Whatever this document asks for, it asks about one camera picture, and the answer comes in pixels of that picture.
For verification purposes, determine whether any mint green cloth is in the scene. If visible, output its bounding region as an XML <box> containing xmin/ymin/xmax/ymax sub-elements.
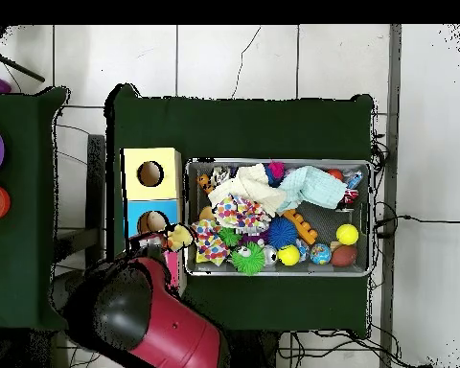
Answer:
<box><xmin>277</xmin><ymin>165</ymin><xmax>349</xmax><ymax>210</ymax></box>

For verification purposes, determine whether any black tripod leg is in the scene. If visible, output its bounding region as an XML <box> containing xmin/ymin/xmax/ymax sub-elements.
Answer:
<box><xmin>0</xmin><ymin>47</ymin><xmax>46</xmax><ymax>83</ymax></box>

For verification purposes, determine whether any dark green tablecloth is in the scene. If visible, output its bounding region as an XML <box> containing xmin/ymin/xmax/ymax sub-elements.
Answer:
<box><xmin>104</xmin><ymin>82</ymin><xmax>377</xmax><ymax>338</ymax></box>
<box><xmin>0</xmin><ymin>85</ymin><xmax>73</xmax><ymax>333</ymax></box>

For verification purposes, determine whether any blue spiky ball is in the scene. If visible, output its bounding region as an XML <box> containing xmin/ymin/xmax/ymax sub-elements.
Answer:
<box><xmin>266</xmin><ymin>217</ymin><xmax>299</xmax><ymax>250</ymax></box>

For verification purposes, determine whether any orange plastic grid tray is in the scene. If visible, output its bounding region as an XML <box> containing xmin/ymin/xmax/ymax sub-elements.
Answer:
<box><xmin>283</xmin><ymin>208</ymin><xmax>320</xmax><ymax>245</ymax></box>

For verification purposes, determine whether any black cable with plug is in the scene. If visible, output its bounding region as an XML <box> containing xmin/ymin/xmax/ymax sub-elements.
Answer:
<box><xmin>373</xmin><ymin>200</ymin><xmax>460</xmax><ymax>239</ymax></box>

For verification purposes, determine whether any silver wire mesh bin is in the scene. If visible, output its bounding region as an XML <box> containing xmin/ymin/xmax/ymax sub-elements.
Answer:
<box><xmin>182</xmin><ymin>156</ymin><xmax>374</xmax><ymax>279</ymax></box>

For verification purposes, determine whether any blue globe print ball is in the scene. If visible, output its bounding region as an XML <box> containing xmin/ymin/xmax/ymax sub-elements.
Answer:
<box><xmin>310</xmin><ymin>242</ymin><xmax>334</xmax><ymax>265</ymax></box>

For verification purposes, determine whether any cream waffle cloth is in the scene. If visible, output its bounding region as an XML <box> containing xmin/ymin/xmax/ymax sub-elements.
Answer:
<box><xmin>207</xmin><ymin>163</ymin><xmax>288</xmax><ymax>218</ymax></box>

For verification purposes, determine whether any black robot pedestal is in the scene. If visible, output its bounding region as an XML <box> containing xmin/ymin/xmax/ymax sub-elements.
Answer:
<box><xmin>229</xmin><ymin>330</ymin><xmax>282</xmax><ymax>368</ymax></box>

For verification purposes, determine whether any yellow ball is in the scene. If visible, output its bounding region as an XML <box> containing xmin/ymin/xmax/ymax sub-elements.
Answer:
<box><xmin>335</xmin><ymin>222</ymin><xmax>360</xmax><ymax>245</ymax></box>
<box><xmin>276</xmin><ymin>244</ymin><xmax>301</xmax><ymax>267</ymax></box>

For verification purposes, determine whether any green fuzzy toy with eyes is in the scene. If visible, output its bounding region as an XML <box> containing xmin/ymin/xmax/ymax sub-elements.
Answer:
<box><xmin>229</xmin><ymin>241</ymin><xmax>266</xmax><ymax>276</ymax></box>

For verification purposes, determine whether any wooden box with three holes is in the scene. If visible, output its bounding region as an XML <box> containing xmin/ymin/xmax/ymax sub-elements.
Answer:
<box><xmin>120</xmin><ymin>148</ymin><xmax>188</xmax><ymax>296</ymax></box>

